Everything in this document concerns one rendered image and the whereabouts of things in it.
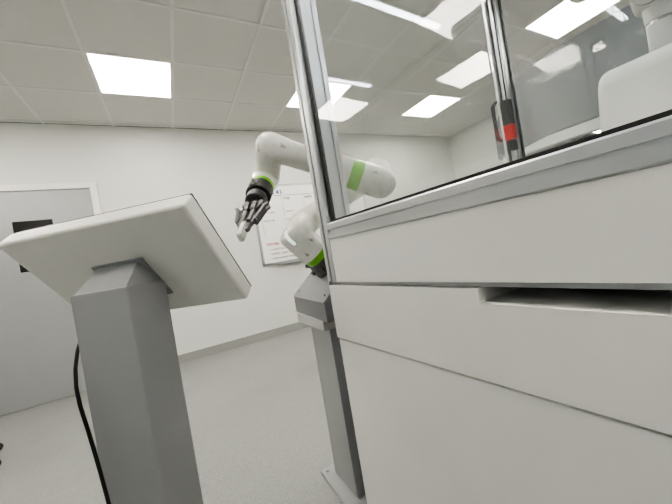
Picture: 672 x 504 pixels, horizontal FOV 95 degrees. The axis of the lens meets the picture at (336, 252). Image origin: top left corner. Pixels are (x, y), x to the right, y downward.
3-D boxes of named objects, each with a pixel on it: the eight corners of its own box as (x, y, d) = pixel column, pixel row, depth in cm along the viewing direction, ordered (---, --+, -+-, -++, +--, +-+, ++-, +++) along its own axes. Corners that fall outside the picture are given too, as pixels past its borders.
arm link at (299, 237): (331, 238, 140) (300, 210, 135) (328, 254, 127) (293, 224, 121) (312, 255, 145) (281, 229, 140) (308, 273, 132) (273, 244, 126)
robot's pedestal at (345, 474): (321, 473, 144) (294, 313, 143) (373, 445, 158) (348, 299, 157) (354, 518, 117) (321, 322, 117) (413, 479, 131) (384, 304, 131)
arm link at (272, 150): (343, 193, 116) (346, 179, 125) (353, 166, 109) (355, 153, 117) (249, 163, 113) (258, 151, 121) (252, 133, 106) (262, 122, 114)
